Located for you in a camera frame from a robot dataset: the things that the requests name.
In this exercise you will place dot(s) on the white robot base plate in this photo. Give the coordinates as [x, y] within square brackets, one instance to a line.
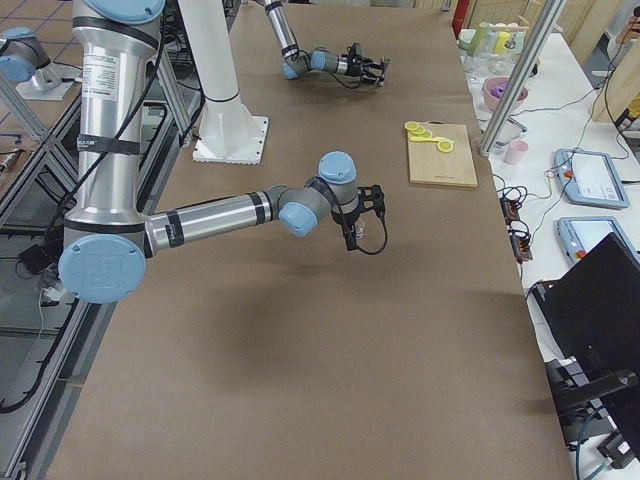
[241, 143]

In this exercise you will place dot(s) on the green cup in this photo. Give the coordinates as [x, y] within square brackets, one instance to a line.
[469, 40]

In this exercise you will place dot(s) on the pink bowl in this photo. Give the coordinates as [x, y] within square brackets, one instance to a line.
[494, 89]

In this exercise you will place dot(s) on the small clear glass beaker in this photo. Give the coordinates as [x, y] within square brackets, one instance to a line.
[360, 229]

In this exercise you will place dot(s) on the lower teach pendant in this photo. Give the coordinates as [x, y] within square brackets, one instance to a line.
[579, 235]

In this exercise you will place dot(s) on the aluminium frame post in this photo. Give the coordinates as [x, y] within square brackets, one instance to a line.
[538, 35]

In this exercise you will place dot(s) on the upper teach pendant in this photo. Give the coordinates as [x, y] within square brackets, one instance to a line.
[589, 179]

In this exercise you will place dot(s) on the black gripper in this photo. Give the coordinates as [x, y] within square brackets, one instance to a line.
[346, 223]
[358, 65]

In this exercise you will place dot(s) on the wooden cutting board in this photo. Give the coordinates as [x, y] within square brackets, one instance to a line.
[429, 166]

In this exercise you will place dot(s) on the pink plastic cup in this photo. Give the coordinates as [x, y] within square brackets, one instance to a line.
[516, 151]

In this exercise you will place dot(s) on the yellow cup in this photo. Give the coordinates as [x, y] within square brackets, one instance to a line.
[502, 42]

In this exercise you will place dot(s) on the black power strip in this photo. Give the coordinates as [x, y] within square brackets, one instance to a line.
[518, 231]

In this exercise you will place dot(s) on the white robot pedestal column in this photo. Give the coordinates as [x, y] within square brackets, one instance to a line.
[207, 32]

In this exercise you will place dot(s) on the lemon slice by knife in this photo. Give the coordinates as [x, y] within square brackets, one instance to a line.
[445, 146]

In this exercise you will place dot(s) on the teach pendant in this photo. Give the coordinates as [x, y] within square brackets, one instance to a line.
[589, 179]
[579, 235]

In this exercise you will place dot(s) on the yellow plastic knife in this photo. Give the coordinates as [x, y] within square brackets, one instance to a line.
[433, 141]

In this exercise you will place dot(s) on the black monitor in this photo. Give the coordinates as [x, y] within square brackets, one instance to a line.
[593, 314]

